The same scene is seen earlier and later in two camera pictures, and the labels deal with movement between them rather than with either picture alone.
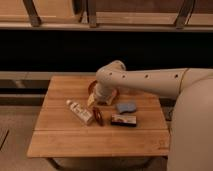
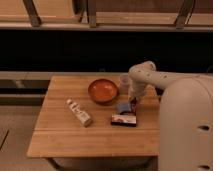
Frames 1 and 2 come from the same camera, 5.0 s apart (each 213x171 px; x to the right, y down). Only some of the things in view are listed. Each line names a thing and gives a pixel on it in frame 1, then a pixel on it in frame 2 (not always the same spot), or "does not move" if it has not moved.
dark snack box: [124, 120] does not move
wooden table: [68, 126] does not move
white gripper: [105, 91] to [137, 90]
